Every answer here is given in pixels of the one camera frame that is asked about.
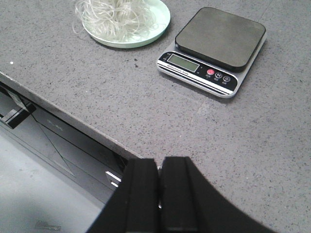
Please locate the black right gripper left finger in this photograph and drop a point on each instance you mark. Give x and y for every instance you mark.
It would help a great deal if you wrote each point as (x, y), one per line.
(133, 207)

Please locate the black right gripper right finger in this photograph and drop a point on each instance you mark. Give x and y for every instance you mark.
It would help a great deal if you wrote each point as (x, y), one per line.
(190, 204)

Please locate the white vermicelli noodle bundle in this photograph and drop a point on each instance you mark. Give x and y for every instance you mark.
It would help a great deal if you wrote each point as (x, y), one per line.
(116, 20)

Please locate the black silver kitchen scale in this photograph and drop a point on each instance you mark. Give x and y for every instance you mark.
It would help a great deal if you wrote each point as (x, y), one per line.
(214, 51)

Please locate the light green round plate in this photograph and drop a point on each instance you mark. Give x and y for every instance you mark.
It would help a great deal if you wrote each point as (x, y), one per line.
(162, 16)

